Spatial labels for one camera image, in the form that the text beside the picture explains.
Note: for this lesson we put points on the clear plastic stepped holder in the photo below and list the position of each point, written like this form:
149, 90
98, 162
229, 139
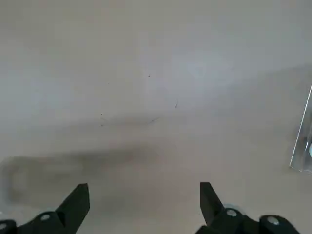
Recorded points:
302, 136

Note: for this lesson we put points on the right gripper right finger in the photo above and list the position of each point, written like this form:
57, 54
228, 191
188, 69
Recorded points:
212, 209

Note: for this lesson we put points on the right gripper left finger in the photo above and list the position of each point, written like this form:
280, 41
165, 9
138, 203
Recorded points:
68, 212

